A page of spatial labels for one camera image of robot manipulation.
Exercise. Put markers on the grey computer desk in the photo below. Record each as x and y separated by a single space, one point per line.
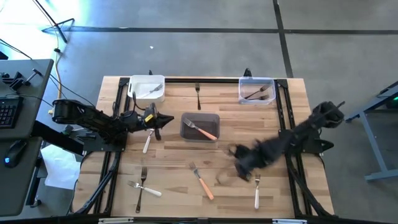
34 102

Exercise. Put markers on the grey metal table frame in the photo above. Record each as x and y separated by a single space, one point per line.
373 141

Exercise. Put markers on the black desk clamp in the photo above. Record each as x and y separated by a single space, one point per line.
15 82

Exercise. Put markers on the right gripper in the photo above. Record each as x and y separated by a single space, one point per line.
248 155

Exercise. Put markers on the smoky grey translucent bin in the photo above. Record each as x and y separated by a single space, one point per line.
192 135

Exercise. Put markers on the black computer mouse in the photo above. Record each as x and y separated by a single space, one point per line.
15 152

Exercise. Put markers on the silver bracket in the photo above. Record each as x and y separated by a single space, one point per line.
289 221
115 221

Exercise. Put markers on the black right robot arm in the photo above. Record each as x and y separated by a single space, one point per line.
298 133

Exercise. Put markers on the clear plastic bin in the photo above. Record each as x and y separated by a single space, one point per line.
248 84

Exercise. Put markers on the black desk support beam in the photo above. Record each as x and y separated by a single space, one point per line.
53 137

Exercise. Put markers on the yellow label tag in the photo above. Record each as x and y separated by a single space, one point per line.
149 118

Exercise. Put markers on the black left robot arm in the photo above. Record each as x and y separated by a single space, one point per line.
93 118

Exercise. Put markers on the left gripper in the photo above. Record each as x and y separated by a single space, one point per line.
146 123

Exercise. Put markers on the white paper sheet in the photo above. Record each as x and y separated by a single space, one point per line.
62 168

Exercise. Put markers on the black keyboard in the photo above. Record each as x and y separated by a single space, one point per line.
9 112

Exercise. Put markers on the black aluminium table frame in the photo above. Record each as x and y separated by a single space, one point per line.
293 186

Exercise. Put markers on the black tripod stand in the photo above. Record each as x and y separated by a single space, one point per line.
59 32

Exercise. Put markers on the white plastic bin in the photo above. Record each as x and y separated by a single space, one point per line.
133 82

